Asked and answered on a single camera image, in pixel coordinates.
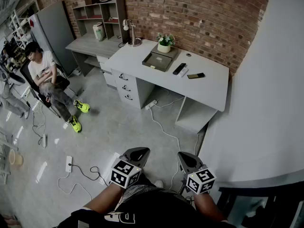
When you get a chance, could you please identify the grey wood-grain desk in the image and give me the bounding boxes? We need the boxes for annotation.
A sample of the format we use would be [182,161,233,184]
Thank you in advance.
[65,36,124,77]

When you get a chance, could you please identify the beige round bin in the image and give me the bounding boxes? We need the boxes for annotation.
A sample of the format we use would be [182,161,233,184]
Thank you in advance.
[8,149,24,168]

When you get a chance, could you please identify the grey desk organizer tray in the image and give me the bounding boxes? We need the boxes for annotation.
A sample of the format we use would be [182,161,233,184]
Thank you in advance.
[142,43,179,73]

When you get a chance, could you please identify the white remote control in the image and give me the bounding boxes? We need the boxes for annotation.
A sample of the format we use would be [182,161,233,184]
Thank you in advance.
[177,65,189,78]

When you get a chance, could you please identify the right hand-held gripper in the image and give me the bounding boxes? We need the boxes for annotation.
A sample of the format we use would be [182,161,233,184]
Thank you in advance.
[178,152,217,196]

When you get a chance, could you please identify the person's left forearm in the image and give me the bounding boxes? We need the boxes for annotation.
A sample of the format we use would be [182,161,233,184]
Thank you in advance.
[84,183,124,215]

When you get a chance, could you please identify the white floor cable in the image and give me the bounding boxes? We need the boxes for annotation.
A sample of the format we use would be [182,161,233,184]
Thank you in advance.
[57,172,93,200]
[149,107,182,153]

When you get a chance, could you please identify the black office chair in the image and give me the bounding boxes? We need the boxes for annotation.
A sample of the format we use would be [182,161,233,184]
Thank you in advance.
[20,60,79,118]

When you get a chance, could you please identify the white jug with green label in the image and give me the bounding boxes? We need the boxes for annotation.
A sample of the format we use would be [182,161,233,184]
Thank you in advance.
[92,22,106,42]

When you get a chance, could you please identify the silver desk lamp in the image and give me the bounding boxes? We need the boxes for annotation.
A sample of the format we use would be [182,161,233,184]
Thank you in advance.
[122,19,143,48]

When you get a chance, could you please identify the blue flowers in white pot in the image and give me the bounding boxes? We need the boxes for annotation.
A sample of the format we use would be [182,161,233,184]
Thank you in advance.
[156,33,176,54]

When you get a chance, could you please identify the person's right forearm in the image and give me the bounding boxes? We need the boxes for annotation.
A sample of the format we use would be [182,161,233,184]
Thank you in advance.
[193,192,226,223]

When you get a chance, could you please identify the black floor cable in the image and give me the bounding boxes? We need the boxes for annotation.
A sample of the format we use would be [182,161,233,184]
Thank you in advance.
[70,164,109,186]

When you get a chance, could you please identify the black lamp cable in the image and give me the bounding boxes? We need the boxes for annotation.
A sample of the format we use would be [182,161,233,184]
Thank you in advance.
[118,35,131,48]

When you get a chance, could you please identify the thin dark floor cable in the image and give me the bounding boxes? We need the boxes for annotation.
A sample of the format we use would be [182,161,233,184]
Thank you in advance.
[30,103,47,144]

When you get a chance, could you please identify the dark window frame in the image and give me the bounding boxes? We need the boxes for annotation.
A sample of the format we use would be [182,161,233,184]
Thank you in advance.
[217,184,304,228]

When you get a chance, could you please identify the white power strip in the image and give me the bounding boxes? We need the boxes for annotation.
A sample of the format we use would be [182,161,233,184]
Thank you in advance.
[39,133,48,150]
[65,155,73,173]
[145,100,159,111]

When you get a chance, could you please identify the grey shelf hutch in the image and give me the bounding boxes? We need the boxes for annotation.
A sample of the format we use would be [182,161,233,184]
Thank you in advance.
[72,0,126,42]

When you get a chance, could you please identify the white shelving rack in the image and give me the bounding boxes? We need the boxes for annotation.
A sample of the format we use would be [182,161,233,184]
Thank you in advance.
[9,8,33,49]

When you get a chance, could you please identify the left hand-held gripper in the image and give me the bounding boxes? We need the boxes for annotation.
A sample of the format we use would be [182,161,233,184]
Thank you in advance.
[109,147,151,189]

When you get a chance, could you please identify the white desk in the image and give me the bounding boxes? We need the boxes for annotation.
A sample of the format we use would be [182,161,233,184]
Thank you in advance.
[103,38,230,134]

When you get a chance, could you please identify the person's black patterned shirt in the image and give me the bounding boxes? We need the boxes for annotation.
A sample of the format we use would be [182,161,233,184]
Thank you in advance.
[54,179,238,228]

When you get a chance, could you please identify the grey tall cabinet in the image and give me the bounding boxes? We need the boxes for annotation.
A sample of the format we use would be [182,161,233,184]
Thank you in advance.
[30,0,79,76]

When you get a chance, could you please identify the white three-drawer cabinet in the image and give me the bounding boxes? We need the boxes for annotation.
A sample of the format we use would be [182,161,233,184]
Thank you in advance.
[111,68,155,109]

